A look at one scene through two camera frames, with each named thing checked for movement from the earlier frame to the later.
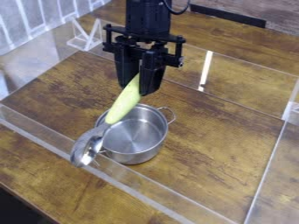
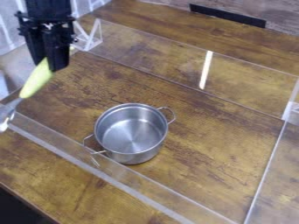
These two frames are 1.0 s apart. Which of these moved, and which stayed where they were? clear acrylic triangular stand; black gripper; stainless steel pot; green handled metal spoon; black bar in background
Moved: green handled metal spoon; black gripper
Stayed: clear acrylic triangular stand; stainless steel pot; black bar in background
